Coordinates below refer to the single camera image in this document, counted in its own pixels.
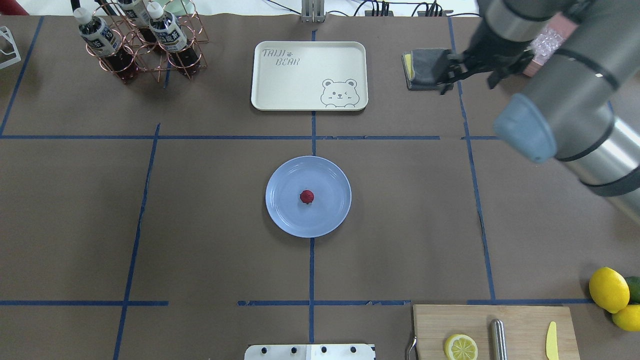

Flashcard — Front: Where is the wooden cutting board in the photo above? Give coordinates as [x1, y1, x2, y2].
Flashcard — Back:
[413, 304, 581, 360]

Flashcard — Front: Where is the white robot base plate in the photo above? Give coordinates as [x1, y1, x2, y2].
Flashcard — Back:
[244, 342, 377, 360]

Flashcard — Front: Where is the large yellow lemon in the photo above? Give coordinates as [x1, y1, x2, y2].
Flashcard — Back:
[588, 267, 630, 314]

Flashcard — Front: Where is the copper wire bottle rack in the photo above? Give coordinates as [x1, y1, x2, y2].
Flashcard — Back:
[71, 0, 210, 84]

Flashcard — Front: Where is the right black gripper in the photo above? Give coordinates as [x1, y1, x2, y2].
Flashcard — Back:
[431, 20, 535, 95]

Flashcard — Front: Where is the grey folded cloth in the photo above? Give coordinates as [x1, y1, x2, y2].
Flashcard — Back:
[401, 48, 441, 92]

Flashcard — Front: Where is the red strawberry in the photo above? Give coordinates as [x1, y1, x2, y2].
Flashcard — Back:
[299, 189, 315, 205]

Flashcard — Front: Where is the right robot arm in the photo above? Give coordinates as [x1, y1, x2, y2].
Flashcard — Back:
[427, 0, 639, 223]

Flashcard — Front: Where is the blue round plate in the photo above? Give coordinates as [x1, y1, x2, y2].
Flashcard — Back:
[265, 155, 352, 239]

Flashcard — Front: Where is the green lime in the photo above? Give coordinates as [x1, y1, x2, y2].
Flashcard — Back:
[624, 276, 640, 305]

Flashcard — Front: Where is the lemon half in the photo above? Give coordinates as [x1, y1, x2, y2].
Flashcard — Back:
[443, 333, 479, 360]

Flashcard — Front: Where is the tea bottle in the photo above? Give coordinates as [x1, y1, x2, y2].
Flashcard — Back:
[116, 0, 158, 46]
[73, 7, 138, 83]
[146, 1, 201, 78]

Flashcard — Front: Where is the white wire cup rack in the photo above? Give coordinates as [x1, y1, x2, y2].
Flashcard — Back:
[0, 26, 22, 69]

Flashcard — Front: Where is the tea bottle back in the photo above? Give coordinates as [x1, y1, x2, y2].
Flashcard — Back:
[116, 0, 158, 46]

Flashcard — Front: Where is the small yellow lemon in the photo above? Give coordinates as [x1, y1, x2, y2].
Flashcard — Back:
[611, 304, 640, 332]

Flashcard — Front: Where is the tea bottle front right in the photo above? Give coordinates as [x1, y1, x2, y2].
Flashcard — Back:
[146, 1, 201, 78]

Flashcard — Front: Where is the aluminium frame post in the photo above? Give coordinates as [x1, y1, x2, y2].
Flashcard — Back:
[301, 0, 326, 23]

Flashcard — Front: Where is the cream bear tray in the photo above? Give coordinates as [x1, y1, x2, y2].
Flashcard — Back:
[250, 41, 369, 112]

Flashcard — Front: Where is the yellow plastic knife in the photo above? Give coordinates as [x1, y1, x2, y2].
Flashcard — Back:
[545, 321, 559, 360]

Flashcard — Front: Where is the tea bottle front left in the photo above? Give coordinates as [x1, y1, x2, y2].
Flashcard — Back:
[73, 7, 138, 83]

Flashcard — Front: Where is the pink bowl of ice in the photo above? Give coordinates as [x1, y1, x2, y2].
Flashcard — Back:
[523, 13, 578, 78]

